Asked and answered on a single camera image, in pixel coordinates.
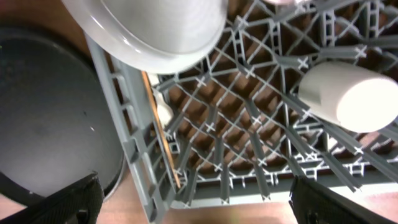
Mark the grey plate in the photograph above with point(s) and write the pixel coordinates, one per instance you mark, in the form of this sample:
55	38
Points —
156	36

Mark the black round tray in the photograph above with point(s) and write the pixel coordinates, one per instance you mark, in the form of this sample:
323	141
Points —
56	127

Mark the cream cup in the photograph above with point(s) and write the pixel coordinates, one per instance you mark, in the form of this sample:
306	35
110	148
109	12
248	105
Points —
352	97

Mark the grey dishwasher rack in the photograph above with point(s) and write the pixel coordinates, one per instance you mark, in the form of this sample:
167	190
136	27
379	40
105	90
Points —
239	133

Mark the white plastic fork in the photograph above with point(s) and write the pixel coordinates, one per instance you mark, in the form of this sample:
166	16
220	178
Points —
164	111

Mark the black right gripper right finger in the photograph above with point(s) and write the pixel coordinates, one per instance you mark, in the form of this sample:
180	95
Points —
312	203

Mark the wooden chopstick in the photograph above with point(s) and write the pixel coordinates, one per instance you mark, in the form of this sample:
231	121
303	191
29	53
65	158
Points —
158	124

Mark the pink saucer bowl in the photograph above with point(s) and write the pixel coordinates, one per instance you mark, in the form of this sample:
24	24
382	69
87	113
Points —
285	2

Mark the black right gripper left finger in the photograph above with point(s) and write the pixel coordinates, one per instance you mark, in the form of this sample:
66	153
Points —
80	201

